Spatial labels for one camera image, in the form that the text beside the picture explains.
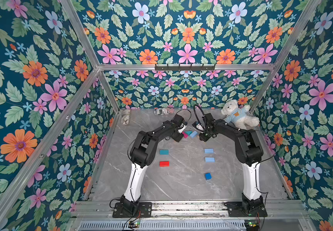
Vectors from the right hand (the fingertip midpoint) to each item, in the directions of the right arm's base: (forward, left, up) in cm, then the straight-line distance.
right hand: (203, 136), depth 104 cm
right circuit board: (-52, -21, -3) cm, 56 cm away
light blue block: (-12, -3, 0) cm, 12 cm away
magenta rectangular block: (0, +13, +1) cm, 13 cm away
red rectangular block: (-22, +27, 0) cm, 35 cm away
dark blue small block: (-29, -1, 0) cm, 29 cm away
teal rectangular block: (-14, +28, +1) cm, 31 cm away
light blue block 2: (-19, -2, +1) cm, 19 cm away
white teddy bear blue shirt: (+13, -27, +7) cm, 31 cm away
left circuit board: (-54, +39, -2) cm, 67 cm away
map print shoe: (+17, +61, +4) cm, 63 cm away
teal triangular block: (+2, +11, +2) cm, 11 cm away
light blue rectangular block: (+1, +7, +1) cm, 7 cm away
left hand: (-1, +17, +1) cm, 17 cm away
